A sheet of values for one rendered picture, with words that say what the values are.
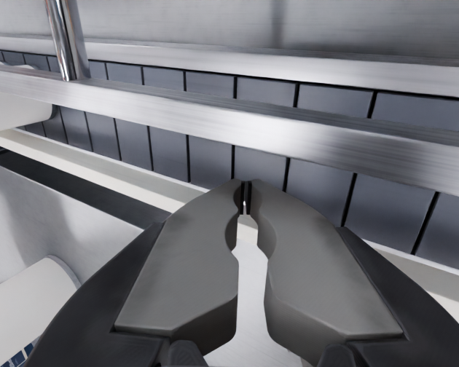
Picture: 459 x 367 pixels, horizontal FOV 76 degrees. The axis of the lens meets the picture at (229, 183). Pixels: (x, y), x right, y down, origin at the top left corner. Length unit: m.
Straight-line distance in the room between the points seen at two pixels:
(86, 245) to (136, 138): 0.20
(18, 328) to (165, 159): 0.31
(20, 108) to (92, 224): 0.14
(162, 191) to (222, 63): 0.09
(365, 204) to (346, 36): 0.10
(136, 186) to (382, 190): 0.16
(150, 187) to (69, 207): 0.20
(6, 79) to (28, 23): 0.25
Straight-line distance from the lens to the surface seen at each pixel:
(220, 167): 0.21
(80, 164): 0.27
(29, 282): 0.49
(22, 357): 0.88
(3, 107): 0.31
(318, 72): 0.17
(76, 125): 0.32
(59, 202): 0.42
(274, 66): 0.18
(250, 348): 0.41
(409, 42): 0.21
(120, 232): 0.34
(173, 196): 0.20
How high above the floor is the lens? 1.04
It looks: 50 degrees down
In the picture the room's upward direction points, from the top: 127 degrees counter-clockwise
